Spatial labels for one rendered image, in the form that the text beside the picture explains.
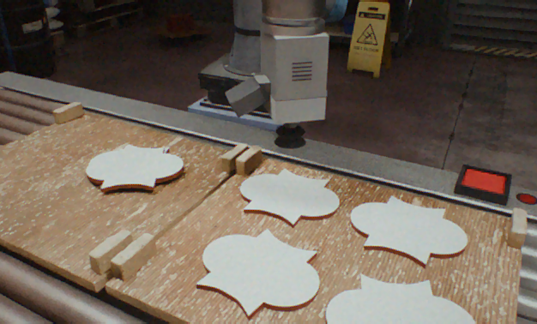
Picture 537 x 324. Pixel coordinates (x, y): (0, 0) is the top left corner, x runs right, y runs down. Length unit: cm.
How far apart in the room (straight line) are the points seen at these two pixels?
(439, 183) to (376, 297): 33
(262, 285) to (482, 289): 24
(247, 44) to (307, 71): 58
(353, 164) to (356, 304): 36
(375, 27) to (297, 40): 369
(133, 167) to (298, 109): 30
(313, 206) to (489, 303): 25
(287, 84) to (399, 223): 23
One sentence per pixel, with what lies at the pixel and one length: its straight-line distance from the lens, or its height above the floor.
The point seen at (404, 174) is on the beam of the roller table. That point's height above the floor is 91.
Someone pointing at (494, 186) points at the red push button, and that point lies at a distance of 80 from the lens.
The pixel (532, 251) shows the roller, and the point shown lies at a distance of 70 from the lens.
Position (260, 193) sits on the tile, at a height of 94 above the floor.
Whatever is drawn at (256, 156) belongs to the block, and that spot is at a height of 95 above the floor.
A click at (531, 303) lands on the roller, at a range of 62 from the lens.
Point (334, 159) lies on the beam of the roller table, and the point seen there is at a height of 92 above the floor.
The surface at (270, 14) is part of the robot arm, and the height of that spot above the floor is 120.
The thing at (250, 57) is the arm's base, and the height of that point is 100.
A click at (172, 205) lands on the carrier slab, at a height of 94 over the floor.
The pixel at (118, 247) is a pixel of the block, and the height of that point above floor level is 96.
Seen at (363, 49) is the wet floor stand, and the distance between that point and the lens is 425.
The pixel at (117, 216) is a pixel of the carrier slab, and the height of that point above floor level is 94.
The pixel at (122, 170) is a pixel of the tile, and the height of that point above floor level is 95.
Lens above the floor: 131
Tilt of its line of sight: 28 degrees down
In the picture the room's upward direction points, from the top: straight up
